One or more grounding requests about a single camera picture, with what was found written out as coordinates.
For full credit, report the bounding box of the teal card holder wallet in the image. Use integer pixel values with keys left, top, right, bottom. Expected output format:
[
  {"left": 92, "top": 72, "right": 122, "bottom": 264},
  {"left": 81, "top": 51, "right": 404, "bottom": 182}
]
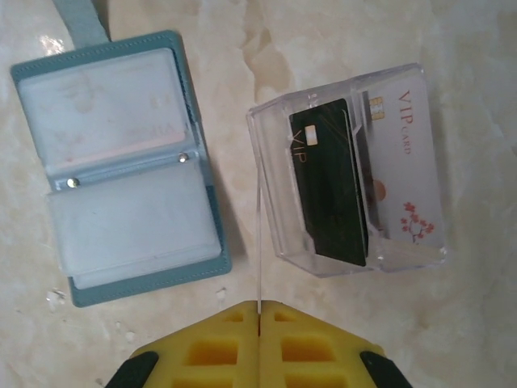
[{"left": 10, "top": 0, "right": 233, "bottom": 310}]

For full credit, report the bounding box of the white VIP flower card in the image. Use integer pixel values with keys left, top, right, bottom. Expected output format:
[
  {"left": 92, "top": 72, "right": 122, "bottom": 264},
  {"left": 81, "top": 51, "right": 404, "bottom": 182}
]
[
  {"left": 361, "top": 76, "right": 445, "bottom": 246},
  {"left": 50, "top": 66, "right": 190, "bottom": 167}
]

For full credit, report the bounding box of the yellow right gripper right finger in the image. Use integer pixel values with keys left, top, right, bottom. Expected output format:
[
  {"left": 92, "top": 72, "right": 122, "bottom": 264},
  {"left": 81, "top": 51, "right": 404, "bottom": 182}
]
[{"left": 258, "top": 301, "right": 409, "bottom": 388}]

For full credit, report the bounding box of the black VIP card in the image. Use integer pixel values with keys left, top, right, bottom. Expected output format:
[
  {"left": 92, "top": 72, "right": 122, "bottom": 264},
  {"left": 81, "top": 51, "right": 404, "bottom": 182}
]
[{"left": 288, "top": 98, "right": 369, "bottom": 268}]

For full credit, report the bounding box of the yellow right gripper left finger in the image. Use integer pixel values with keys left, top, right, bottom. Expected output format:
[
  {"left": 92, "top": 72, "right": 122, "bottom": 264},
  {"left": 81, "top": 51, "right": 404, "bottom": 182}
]
[{"left": 107, "top": 301, "right": 259, "bottom": 388}]

